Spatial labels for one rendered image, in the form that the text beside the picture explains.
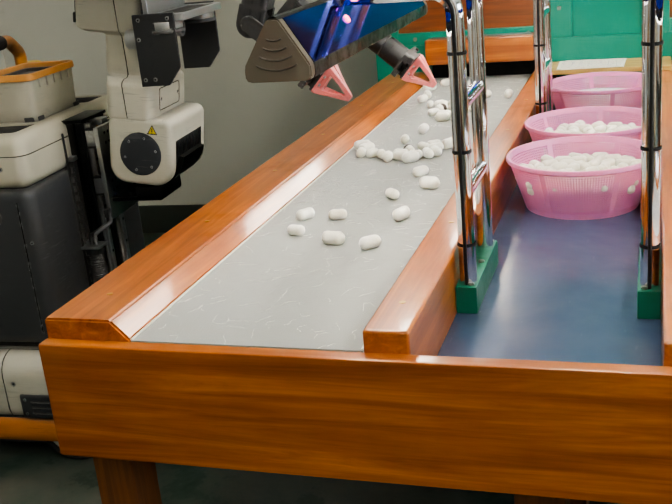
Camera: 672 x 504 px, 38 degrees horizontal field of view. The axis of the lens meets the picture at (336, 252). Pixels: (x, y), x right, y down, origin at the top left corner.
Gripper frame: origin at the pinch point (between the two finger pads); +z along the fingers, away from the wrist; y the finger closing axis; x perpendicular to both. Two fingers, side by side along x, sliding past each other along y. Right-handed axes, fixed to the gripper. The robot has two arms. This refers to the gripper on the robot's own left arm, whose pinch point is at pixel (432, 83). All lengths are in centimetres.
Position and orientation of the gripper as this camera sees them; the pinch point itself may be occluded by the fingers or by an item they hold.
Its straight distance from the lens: 238.5
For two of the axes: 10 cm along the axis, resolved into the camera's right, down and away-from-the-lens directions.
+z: 7.8, 6.2, -0.1
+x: -5.5, 7.0, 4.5
